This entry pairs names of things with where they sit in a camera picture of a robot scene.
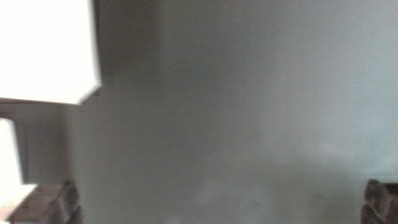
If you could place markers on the small white box part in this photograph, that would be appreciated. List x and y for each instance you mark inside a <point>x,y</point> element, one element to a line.
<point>241,128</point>

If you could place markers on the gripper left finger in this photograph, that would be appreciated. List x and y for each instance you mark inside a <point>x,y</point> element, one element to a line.
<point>51,207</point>

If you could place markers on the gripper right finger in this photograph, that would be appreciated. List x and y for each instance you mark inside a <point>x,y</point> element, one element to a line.
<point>379,211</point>

